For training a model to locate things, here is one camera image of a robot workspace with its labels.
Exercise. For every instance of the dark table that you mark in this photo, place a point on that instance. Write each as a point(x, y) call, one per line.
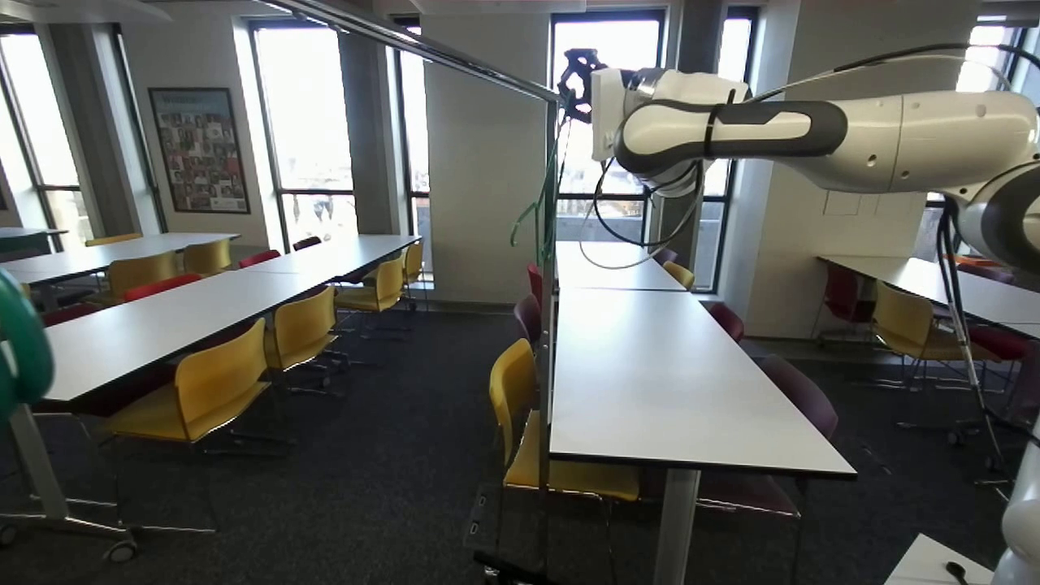
point(26, 235)

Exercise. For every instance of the long white table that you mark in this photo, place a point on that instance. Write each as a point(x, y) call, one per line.
point(109, 252)
point(196, 311)

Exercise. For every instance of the black floor box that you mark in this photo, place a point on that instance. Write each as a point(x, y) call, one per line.
point(508, 538)

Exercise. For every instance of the yellow plastic chair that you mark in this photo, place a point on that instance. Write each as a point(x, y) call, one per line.
point(898, 313)
point(515, 393)
point(412, 264)
point(208, 257)
point(212, 392)
point(681, 274)
point(142, 274)
point(109, 238)
point(302, 329)
point(380, 288)

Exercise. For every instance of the large framed poster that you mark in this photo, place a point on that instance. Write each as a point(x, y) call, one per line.
point(199, 149)

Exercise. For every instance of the white rectangular table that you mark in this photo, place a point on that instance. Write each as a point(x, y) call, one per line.
point(652, 378)
point(617, 274)
point(898, 278)

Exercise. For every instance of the dark chair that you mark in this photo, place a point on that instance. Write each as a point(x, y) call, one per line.
point(306, 242)

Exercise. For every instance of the chrome clothes rail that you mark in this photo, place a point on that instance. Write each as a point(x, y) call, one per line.
point(432, 49)

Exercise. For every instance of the orange chair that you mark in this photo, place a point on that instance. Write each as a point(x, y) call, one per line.
point(980, 264)

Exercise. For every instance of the green round object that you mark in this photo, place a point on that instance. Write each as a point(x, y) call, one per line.
point(20, 344)

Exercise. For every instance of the white board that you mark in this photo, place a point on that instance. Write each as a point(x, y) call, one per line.
point(926, 563)

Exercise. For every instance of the purple chair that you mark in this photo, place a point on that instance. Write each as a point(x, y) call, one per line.
point(659, 255)
point(526, 320)
point(808, 393)

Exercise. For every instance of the maroon chair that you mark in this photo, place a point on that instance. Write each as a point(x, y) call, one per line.
point(727, 320)
point(66, 313)
point(844, 288)

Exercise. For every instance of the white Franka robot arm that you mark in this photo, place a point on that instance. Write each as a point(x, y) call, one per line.
point(922, 135)

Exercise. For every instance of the red chair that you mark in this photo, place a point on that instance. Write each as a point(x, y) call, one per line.
point(995, 343)
point(259, 257)
point(538, 288)
point(161, 288)

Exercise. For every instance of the metal rack pole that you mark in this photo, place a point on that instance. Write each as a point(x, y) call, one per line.
point(550, 302)

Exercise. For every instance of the small black object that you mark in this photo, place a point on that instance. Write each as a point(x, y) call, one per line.
point(956, 571)

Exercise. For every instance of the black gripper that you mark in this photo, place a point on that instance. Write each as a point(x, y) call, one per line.
point(587, 83)

